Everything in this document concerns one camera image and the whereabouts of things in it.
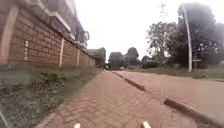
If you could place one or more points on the red brick path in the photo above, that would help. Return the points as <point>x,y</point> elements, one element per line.
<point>110,100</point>

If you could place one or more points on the robot's own part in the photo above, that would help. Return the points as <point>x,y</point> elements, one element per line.
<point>77,125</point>
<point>146,125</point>

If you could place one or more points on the brick building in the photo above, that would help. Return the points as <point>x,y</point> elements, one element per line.
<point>63,13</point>

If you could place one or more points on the brown road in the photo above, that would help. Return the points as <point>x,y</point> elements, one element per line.
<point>186,90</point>

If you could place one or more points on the pale leaning pole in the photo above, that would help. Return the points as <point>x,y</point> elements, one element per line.
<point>188,40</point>

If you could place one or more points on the concrete kerb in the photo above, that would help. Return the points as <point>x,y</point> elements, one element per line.
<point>186,110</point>

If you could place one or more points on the grass verge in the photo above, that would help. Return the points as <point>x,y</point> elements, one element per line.
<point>30,96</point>

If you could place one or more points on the group of large trees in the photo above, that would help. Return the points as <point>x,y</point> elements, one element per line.
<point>203,36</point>

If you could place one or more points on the red brick wall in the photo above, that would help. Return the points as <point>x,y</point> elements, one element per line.
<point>36,43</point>

